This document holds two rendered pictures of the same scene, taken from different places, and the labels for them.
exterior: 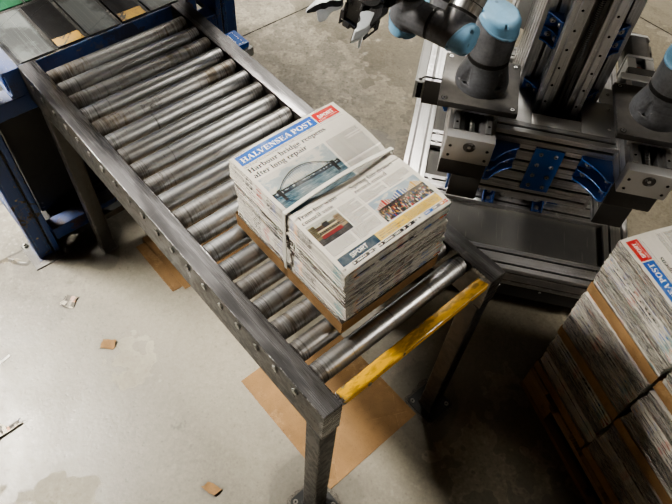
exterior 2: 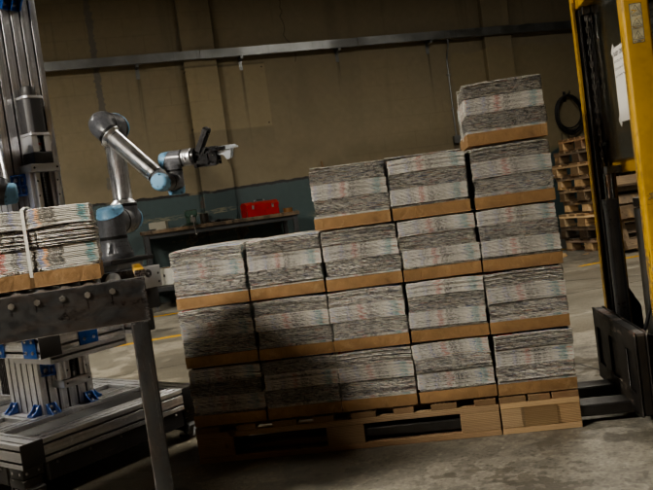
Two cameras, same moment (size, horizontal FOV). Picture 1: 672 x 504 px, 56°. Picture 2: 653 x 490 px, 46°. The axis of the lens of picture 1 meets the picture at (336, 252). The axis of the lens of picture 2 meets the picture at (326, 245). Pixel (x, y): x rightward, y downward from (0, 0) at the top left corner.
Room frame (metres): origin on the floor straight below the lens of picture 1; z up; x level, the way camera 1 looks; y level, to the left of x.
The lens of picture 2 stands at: (-1.07, 1.57, 0.93)
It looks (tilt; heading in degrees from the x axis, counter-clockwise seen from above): 3 degrees down; 300
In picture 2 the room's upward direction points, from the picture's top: 8 degrees counter-clockwise
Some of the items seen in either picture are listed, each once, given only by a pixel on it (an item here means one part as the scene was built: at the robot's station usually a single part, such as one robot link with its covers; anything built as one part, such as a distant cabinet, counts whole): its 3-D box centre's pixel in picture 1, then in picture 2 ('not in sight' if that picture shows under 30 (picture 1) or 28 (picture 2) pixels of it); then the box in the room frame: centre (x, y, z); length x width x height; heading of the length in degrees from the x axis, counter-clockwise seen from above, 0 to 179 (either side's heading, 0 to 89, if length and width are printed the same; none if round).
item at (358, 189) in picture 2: not in sight; (353, 196); (0.36, -1.13, 0.95); 0.38 x 0.29 x 0.23; 114
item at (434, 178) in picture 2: not in sight; (428, 186); (0.09, -1.24, 0.95); 0.38 x 0.29 x 0.23; 112
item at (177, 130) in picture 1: (194, 122); not in sight; (1.25, 0.42, 0.77); 0.47 x 0.05 x 0.05; 135
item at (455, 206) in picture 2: not in sight; (430, 208); (0.09, -1.24, 0.86); 0.38 x 0.29 x 0.04; 112
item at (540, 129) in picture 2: not in sight; (515, 257); (-0.18, -1.36, 0.63); 0.38 x 0.29 x 0.97; 113
